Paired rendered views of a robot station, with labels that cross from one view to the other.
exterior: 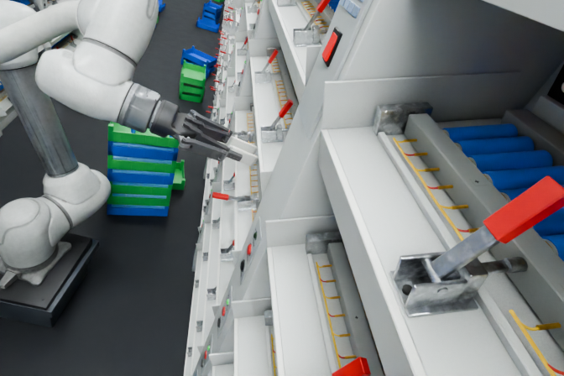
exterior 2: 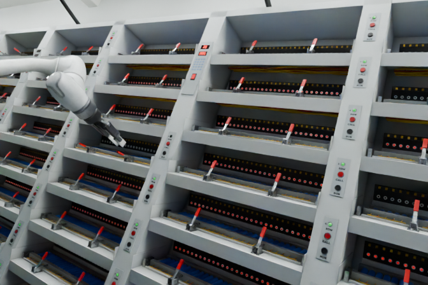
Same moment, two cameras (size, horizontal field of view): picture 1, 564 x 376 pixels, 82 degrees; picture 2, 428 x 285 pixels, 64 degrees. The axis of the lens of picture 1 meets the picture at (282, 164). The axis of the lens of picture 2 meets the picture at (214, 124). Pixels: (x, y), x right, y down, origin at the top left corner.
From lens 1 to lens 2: 1.32 m
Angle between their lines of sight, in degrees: 62
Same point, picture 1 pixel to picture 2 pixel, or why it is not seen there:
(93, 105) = (79, 97)
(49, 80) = (66, 81)
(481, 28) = (216, 77)
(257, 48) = not seen: hidden behind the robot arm
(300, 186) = (192, 107)
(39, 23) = (23, 63)
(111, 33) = (81, 73)
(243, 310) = (171, 166)
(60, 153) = not seen: outside the picture
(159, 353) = not seen: outside the picture
